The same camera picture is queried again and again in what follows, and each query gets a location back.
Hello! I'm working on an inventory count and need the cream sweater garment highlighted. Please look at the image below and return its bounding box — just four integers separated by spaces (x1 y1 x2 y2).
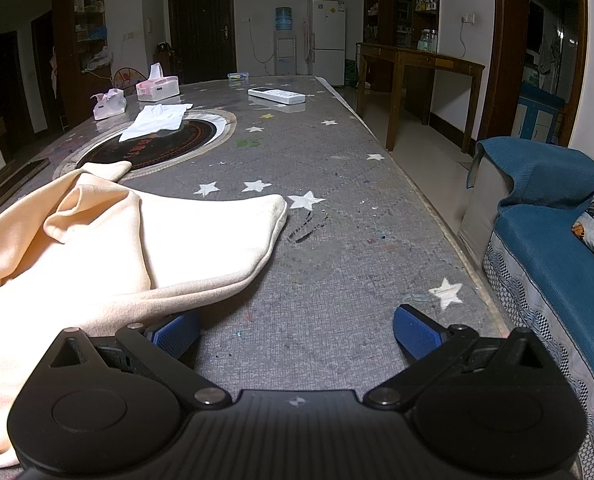
0 164 288 468

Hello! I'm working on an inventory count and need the blue sofa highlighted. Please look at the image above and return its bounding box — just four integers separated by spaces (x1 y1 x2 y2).
458 135 594 480

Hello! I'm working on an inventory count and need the round black induction cooktop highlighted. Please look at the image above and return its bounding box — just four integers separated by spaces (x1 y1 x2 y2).
53 110 237 180

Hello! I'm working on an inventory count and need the white tissue sheet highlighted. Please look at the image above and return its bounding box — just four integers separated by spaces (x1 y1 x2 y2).
119 103 193 142

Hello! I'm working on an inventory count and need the black smartphone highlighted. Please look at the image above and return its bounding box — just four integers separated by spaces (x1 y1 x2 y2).
0 158 50 207

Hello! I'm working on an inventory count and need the pink tissue box rear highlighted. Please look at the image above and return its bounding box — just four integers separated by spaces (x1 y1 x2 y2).
136 63 180 102

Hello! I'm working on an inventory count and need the floor fan with cover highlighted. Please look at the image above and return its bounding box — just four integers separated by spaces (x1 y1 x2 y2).
113 67 146 96

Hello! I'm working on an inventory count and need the dark wooden side table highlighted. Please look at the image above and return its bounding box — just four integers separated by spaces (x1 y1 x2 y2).
355 42 484 153

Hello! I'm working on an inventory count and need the dark entrance door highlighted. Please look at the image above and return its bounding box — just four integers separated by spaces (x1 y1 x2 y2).
168 0 236 84

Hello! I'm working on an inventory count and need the water dispenser with bottle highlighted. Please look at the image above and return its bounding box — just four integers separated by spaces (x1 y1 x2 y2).
273 6 297 76

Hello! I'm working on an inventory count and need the white refrigerator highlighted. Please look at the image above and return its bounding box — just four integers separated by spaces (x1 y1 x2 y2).
309 0 346 86

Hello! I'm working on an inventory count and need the dark wooden display cabinet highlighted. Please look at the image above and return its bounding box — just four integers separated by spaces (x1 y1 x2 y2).
363 0 439 49

